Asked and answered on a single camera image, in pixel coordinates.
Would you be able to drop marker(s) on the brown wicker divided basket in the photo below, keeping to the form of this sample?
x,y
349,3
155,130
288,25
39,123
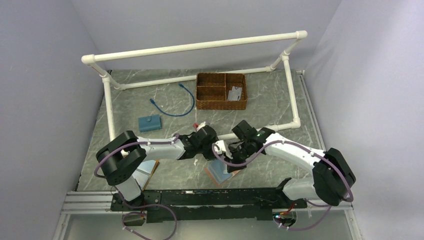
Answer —
x,y
212,91

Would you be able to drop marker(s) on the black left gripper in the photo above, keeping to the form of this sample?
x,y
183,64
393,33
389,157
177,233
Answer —
x,y
209,156

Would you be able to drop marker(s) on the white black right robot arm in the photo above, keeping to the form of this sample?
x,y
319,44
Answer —
x,y
331,179

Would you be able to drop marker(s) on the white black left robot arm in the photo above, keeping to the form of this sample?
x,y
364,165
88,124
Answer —
x,y
121,157

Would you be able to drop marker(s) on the aluminium extrusion rail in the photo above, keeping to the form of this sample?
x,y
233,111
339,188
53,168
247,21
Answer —
x,y
99,202

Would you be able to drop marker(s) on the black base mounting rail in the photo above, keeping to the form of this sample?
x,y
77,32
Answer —
x,y
208,204

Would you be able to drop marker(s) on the grey cards in basket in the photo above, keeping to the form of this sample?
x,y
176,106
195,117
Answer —
x,y
235,93

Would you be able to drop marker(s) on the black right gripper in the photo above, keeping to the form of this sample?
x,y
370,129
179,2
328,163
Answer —
x,y
231,168

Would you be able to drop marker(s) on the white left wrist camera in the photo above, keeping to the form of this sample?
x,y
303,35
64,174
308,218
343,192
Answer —
x,y
198,126

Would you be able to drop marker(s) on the white PVC pipe frame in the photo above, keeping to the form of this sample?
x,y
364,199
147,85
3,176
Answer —
x,y
92,61

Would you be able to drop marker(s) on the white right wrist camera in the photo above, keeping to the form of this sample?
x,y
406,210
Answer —
x,y
221,150

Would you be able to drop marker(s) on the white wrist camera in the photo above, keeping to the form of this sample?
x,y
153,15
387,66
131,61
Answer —
x,y
198,126
221,150

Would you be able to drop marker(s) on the blue leather card holder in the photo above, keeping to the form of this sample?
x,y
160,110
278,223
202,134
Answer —
x,y
149,123

